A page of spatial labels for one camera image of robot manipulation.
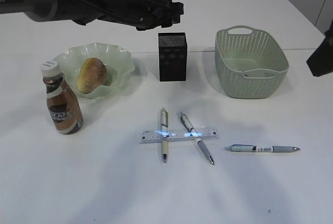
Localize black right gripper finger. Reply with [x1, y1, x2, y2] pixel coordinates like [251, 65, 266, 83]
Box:
[306, 23, 333, 77]

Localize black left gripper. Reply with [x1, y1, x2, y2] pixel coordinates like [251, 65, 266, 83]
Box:
[99, 0, 184, 31]

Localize sugared bread roll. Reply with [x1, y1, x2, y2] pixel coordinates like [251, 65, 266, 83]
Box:
[76, 58, 107, 94]

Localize clear plastic ruler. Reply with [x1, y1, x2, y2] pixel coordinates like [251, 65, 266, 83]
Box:
[137, 126, 219, 144]

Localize brown coffee drink bottle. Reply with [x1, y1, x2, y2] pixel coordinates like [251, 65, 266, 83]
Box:
[41, 60, 83, 135]

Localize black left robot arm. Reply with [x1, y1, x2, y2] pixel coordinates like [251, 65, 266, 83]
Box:
[1, 0, 184, 31]

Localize black mesh pen holder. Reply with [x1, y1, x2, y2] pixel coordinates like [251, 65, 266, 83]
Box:
[158, 32, 187, 82]

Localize green plastic woven basket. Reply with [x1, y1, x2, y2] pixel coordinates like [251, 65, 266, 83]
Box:
[214, 25, 289, 99]

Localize green wavy glass plate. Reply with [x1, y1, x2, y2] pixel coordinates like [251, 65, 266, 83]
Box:
[54, 43, 135, 99]

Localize beige barrel pen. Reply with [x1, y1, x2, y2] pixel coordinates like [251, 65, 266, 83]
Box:
[160, 107, 169, 163]

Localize white grey patterned pen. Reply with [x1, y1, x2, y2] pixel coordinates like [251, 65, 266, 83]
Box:
[179, 112, 215, 165]

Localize grey blue gel pen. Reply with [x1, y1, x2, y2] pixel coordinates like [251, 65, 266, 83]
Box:
[224, 144, 301, 153]

